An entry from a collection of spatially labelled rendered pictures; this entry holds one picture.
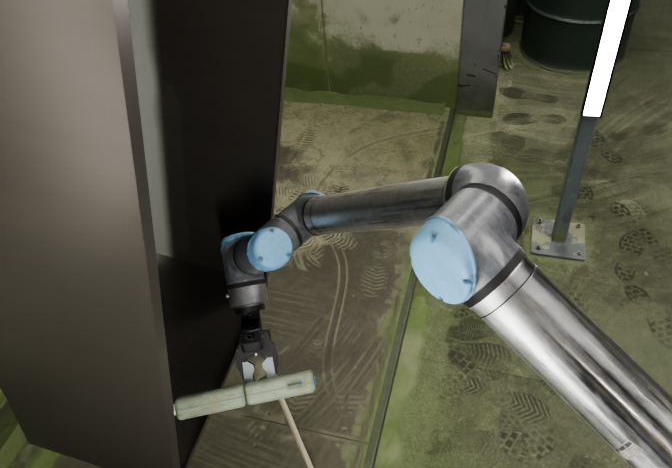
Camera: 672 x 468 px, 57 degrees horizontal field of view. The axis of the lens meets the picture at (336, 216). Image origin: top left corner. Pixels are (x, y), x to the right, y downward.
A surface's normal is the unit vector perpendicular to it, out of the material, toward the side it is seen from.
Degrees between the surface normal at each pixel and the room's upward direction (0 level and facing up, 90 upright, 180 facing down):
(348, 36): 90
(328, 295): 0
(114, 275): 90
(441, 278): 86
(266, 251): 48
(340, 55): 90
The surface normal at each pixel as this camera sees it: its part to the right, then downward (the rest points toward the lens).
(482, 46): -0.26, 0.67
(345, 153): -0.07, -0.73
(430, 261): -0.73, 0.46
